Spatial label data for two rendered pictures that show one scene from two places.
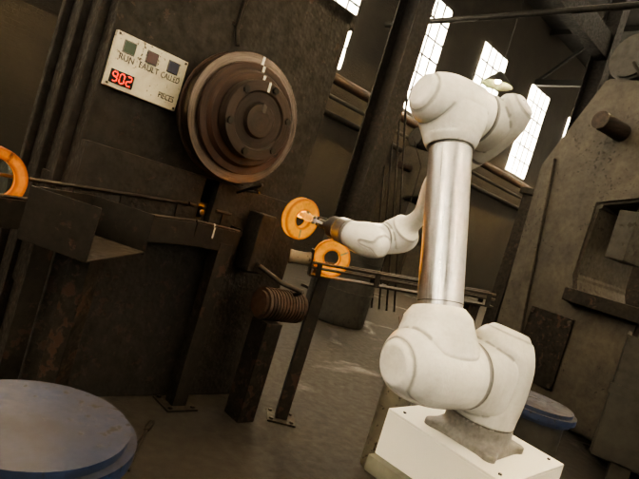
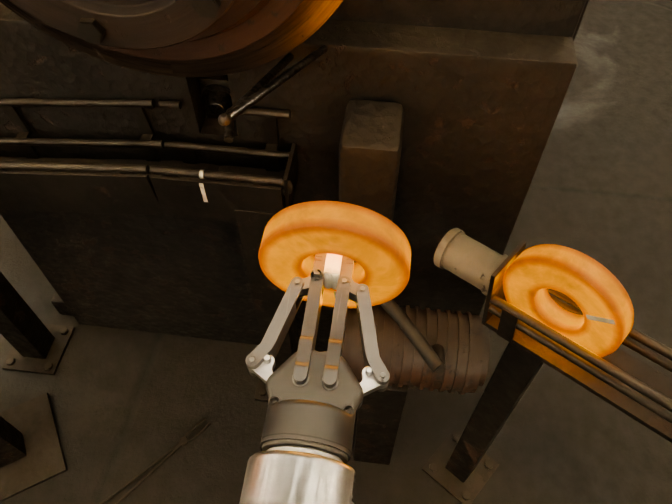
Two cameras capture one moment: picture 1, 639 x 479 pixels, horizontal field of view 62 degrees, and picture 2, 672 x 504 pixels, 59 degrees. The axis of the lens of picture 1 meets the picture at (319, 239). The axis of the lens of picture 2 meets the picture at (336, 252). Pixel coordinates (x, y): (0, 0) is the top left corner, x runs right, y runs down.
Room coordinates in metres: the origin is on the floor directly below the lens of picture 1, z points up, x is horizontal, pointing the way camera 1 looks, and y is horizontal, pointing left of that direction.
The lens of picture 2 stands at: (1.76, -0.18, 1.32)
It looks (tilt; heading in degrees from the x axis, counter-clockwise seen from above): 54 degrees down; 51
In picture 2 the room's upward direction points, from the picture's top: straight up
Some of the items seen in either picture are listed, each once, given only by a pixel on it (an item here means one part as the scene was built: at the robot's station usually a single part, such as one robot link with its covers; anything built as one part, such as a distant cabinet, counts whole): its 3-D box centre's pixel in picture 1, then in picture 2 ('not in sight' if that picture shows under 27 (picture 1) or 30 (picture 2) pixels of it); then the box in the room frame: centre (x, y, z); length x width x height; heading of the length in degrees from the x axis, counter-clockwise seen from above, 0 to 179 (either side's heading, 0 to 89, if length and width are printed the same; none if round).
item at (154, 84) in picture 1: (146, 72); not in sight; (1.84, 0.73, 1.15); 0.26 x 0.02 x 0.18; 134
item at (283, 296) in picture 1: (265, 353); (402, 396); (2.12, 0.07, 0.27); 0.22 x 0.13 x 0.53; 134
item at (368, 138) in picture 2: (255, 241); (369, 183); (2.16, 0.24, 0.68); 0.11 x 0.08 x 0.24; 44
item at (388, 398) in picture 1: (395, 402); not in sight; (2.02, -0.45, 0.26); 0.12 x 0.12 x 0.52
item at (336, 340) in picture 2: not in sight; (337, 334); (1.92, 0.02, 0.84); 0.11 x 0.01 x 0.04; 42
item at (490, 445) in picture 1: (480, 426); not in sight; (1.27, -0.50, 0.49); 0.22 x 0.18 x 0.06; 137
